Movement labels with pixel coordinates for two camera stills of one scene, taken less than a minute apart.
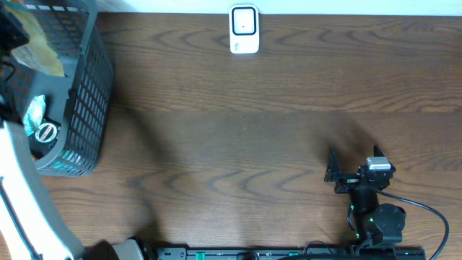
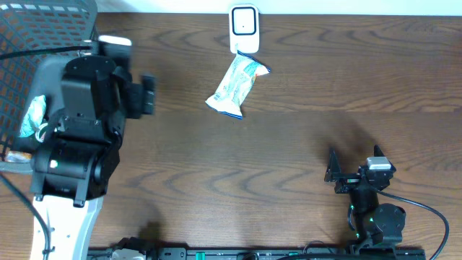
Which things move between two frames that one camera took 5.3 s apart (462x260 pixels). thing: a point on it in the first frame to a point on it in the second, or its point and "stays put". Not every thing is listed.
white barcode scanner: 244,28 stays put
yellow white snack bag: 36,53 to 237,84
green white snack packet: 35,114 stays put
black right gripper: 333,173 stays put
